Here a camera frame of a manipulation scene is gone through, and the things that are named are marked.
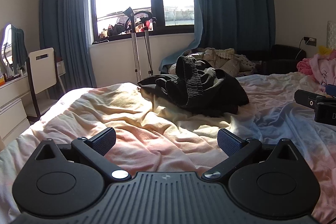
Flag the beige puffer jacket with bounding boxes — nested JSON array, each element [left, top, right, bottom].
[[182, 47, 256, 77]]

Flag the right teal curtain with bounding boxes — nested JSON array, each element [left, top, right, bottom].
[[158, 0, 276, 74]]

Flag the white chair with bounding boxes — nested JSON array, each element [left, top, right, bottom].
[[25, 48, 60, 123]]

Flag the pink clothes pile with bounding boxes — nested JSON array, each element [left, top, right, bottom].
[[297, 50, 336, 92]]

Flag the metal crutch left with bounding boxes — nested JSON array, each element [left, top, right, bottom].
[[123, 7, 141, 82]]

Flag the black pants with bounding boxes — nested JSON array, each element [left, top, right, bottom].
[[138, 56, 249, 117]]

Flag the left teal curtain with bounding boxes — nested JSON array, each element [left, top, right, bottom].
[[39, 0, 96, 90]]

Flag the white dresser desk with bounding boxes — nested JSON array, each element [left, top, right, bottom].
[[0, 75, 30, 149]]

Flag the wall power socket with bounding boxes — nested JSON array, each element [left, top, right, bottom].
[[303, 36, 317, 47]]

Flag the metal crutch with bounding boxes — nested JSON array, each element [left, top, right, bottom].
[[135, 10, 157, 76], [123, 7, 141, 82]]

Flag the teal curtain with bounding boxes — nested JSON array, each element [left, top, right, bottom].
[[158, 0, 276, 74], [39, 0, 96, 90]]

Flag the wavy mirror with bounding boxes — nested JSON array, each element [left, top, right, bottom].
[[1, 24, 28, 77]]

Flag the metal crutch right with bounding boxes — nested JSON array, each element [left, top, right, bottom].
[[135, 10, 157, 76]]

